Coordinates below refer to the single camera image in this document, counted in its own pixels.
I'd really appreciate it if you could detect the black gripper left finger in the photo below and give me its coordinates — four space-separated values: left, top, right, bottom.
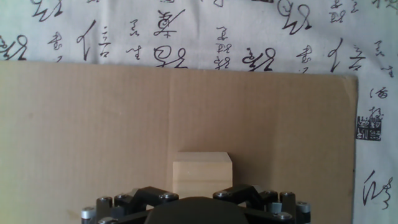
81 185 180 224

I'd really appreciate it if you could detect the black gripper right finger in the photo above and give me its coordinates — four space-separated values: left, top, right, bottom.
213 184 312 224

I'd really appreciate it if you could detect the small wooden block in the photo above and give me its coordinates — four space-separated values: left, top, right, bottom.
172 151 233 200

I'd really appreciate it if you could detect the brown cardboard sheet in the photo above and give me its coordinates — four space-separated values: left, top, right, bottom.
0 60 359 224

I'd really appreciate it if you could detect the calligraphy print cloth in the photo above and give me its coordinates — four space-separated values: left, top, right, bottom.
0 0 398 224

